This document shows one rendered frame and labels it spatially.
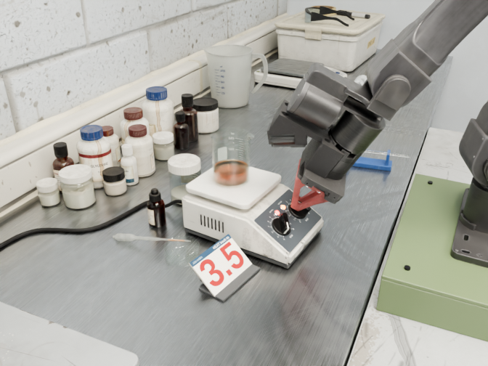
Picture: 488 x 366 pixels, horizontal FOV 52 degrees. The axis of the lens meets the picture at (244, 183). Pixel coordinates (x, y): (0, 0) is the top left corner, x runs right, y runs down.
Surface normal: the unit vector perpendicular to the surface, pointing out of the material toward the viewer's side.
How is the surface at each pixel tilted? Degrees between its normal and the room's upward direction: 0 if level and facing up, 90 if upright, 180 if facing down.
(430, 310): 90
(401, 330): 0
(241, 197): 0
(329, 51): 93
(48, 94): 90
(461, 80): 90
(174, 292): 0
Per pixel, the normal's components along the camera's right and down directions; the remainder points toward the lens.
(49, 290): 0.00, -0.88
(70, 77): 0.91, 0.19
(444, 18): -0.12, 0.43
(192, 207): -0.52, 0.40
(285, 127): -0.22, 0.62
